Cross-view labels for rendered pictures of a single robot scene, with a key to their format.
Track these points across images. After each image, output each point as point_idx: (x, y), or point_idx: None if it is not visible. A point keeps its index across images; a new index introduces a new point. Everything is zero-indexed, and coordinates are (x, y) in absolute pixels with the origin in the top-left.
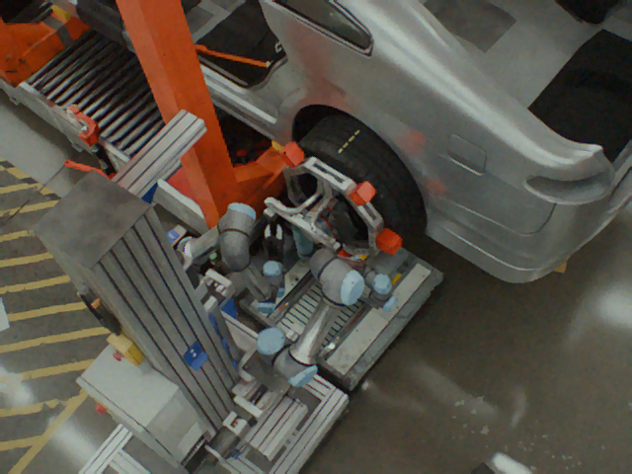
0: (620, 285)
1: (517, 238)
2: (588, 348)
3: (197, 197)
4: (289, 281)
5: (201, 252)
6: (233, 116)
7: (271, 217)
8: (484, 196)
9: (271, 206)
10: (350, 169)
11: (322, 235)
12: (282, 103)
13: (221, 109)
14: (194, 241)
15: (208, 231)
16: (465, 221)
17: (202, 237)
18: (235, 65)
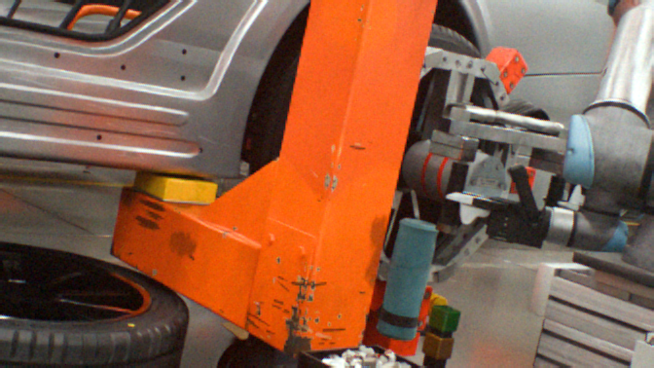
0: (414, 355)
1: (593, 87)
2: None
3: (343, 188)
4: None
5: (649, 90)
6: (54, 154)
7: (477, 144)
8: (572, 25)
9: (464, 124)
10: (464, 44)
11: (553, 123)
12: (263, 9)
13: (11, 149)
14: (608, 94)
15: (634, 35)
16: (538, 106)
17: (634, 55)
18: None
